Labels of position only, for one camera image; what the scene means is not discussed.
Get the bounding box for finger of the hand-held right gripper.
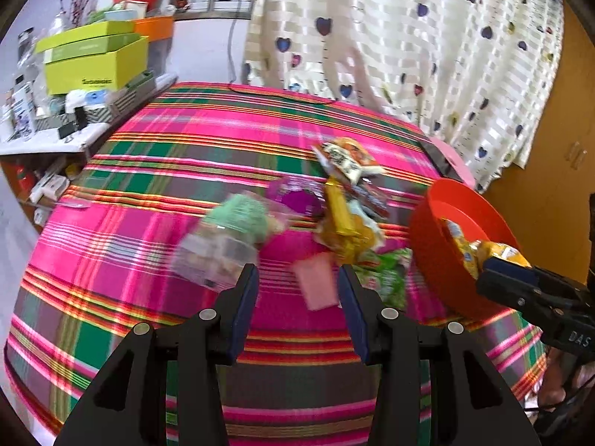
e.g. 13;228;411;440
476;257;559;330
532;266;592;308

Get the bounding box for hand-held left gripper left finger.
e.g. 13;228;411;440
53;263;260;446

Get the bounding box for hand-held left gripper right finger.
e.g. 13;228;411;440
338;264;543;446

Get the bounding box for yellow snack packet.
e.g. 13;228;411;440
443;219;482;280
469;239;533;271

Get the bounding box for green snack packet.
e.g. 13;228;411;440
353;247;414;311

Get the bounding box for small pink snack packet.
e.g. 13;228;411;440
294;253;341;310

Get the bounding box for red plastic bowl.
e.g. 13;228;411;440
409;178;521;321

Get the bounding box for yellow bun pack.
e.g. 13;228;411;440
315;185;384;263

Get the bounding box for green pastry clear pack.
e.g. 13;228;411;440
171;193;290;291

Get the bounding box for white black print snack packet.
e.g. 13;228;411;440
311;143;369;185

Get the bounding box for dark striped snack packet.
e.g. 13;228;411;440
351;184;392;220

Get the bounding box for pink foam stool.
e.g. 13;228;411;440
428;137;477;192

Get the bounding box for wooden cabinet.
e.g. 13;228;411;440
481;7;595;289

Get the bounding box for purple snack packet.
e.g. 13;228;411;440
270;179;327;218

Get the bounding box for black smartphone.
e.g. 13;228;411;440
418;142;466;183

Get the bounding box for pink green plaid tablecloth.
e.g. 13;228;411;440
2;81;549;446

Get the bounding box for white heart print curtain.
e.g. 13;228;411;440
242;0;565;193

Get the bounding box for grey striped box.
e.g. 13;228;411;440
35;70;157;132

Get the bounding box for white side shelf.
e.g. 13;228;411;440
0;74;178;161

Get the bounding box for lime green cardboard box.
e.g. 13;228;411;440
44;36;150;96

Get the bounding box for orange storage box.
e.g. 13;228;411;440
134;15;176;42

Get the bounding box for lime green box lid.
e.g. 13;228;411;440
35;19;143;67

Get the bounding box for white cup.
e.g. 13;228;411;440
123;0;150;22

